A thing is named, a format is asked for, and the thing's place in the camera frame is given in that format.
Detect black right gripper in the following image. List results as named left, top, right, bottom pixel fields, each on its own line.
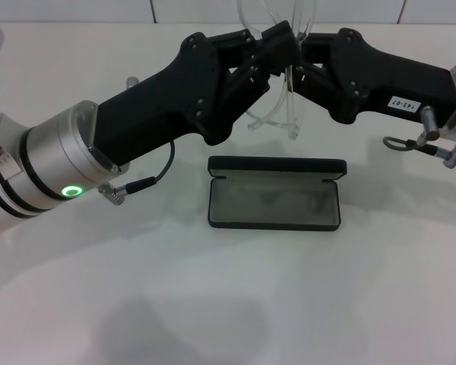
left=293, top=27, right=456, bottom=135

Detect clear white-framed glasses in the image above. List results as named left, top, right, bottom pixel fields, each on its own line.
left=237, top=0, right=315, bottom=141

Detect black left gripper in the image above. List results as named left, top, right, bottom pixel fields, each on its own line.
left=93, top=32, right=237, bottom=147

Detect right gripper cable with plug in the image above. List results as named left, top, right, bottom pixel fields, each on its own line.
left=382, top=135, right=456, bottom=168

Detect gripper cable with plug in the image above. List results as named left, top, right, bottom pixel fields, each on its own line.
left=97, top=139, right=176, bottom=206
left=382, top=135, right=456, bottom=168

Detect left gripper cable with plug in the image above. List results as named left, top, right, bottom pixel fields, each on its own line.
left=97, top=139, right=176, bottom=206

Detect black glasses case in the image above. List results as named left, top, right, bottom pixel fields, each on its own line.
left=207, top=154, right=347, bottom=231

